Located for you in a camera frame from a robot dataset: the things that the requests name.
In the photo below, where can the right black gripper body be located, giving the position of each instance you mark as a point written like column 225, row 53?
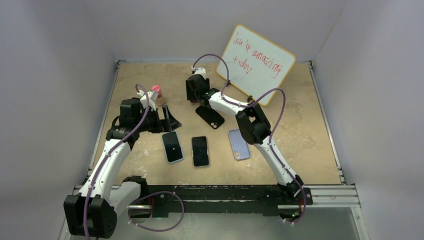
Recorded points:
column 191, row 95

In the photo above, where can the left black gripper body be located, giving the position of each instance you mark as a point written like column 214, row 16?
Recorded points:
column 152, row 123

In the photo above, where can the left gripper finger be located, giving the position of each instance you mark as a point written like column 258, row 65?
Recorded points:
column 169, row 125
column 167, row 114

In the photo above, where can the black phone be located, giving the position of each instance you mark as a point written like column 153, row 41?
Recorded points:
column 200, row 151
column 172, row 147

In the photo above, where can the black phone case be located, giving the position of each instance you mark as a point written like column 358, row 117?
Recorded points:
column 210, row 116

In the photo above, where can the clear magsafe phone case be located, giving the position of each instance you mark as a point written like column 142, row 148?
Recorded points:
column 193, row 152

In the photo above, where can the lavender phone case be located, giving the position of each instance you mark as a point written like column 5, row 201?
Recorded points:
column 240, row 148

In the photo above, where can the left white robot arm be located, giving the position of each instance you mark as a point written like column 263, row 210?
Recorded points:
column 93, row 212

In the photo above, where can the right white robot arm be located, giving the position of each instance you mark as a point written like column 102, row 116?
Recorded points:
column 254, row 127

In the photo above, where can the pink capped small bottle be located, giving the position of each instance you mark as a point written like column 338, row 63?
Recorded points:
column 160, row 99

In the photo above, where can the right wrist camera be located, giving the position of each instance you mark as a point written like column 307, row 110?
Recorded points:
column 198, row 71

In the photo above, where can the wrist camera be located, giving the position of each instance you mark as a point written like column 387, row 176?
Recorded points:
column 150, row 96
column 198, row 71

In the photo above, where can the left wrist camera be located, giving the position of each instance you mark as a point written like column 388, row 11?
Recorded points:
column 150, row 96

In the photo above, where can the whiteboard with yellow frame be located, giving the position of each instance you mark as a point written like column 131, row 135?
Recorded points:
column 256, row 65

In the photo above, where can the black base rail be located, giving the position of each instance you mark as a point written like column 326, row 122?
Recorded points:
column 267, row 200

